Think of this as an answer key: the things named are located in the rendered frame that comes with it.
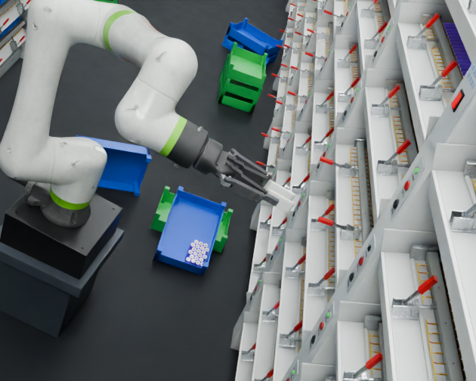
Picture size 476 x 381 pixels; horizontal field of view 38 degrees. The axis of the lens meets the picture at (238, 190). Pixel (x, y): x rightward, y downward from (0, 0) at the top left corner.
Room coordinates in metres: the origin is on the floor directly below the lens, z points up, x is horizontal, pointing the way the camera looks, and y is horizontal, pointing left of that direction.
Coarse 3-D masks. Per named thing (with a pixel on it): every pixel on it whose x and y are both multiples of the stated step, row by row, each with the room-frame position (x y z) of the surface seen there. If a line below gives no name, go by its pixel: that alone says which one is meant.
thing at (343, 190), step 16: (336, 144) 1.74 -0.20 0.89; (352, 144) 1.75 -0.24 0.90; (336, 160) 1.66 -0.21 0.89; (352, 160) 1.67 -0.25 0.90; (336, 176) 1.58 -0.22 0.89; (336, 192) 1.50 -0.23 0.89; (368, 192) 1.52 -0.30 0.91; (336, 208) 1.44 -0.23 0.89; (352, 208) 1.44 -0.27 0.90; (352, 224) 1.38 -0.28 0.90; (336, 240) 1.31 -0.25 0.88; (352, 240) 1.32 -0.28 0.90; (336, 256) 1.26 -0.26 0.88; (352, 256) 1.26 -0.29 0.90; (336, 272) 1.21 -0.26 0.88; (336, 288) 1.16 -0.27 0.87
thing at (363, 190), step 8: (360, 144) 1.71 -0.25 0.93; (360, 152) 1.67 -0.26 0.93; (360, 160) 1.63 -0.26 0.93; (360, 168) 1.59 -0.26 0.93; (360, 176) 1.55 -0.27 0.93; (352, 184) 1.54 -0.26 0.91; (360, 184) 1.51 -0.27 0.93; (352, 192) 1.50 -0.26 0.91; (360, 192) 1.48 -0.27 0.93; (352, 200) 1.46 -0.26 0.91; (360, 200) 1.45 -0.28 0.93; (368, 200) 1.45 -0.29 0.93; (360, 208) 1.42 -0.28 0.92; (368, 208) 1.42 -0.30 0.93; (360, 216) 1.40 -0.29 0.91; (368, 216) 1.38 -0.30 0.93; (368, 224) 1.35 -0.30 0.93; (368, 232) 1.32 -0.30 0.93
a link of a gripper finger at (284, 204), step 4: (268, 188) 1.29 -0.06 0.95; (268, 192) 1.28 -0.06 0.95; (272, 192) 1.28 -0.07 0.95; (276, 196) 1.28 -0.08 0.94; (280, 196) 1.29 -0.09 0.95; (280, 200) 1.29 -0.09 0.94; (284, 200) 1.29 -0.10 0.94; (288, 200) 1.29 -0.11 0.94; (280, 204) 1.29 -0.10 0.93; (284, 204) 1.29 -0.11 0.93; (288, 204) 1.29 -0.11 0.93; (292, 204) 1.29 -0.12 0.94; (280, 208) 1.29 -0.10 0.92; (284, 208) 1.29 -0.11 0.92; (288, 208) 1.29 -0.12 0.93; (288, 212) 1.29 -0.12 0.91
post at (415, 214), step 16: (464, 112) 1.06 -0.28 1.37; (464, 128) 1.06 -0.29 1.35; (416, 160) 1.13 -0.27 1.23; (432, 160) 1.07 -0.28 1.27; (416, 192) 1.06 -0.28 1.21; (400, 208) 1.08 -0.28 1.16; (416, 208) 1.06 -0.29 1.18; (384, 224) 1.11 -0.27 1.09; (400, 224) 1.06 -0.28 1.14; (416, 224) 1.06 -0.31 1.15; (432, 224) 1.06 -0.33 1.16; (368, 240) 1.13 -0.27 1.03; (368, 272) 1.06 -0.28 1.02; (352, 288) 1.08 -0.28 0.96; (368, 288) 1.06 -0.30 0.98; (336, 304) 1.10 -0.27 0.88; (320, 320) 1.13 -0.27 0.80; (336, 320) 1.06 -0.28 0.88; (304, 352) 1.11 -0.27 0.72; (320, 352) 1.06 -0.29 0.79
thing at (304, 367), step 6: (306, 366) 1.05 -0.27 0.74; (312, 366) 1.05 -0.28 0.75; (318, 366) 1.05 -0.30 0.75; (324, 366) 1.06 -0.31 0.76; (330, 366) 1.06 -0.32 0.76; (306, 372) 1.05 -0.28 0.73; (312, 372) 1.05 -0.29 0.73; (318, 372) 1.05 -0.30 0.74; (324, 372) 1.06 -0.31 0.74; (330, 372) 1.06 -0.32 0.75; (306, 378) 1.05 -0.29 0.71; (312, 378) 1.05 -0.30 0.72; (318, 378) 1.06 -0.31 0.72; (324, 378) 1.06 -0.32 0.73; (330, 378) 1.05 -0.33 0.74
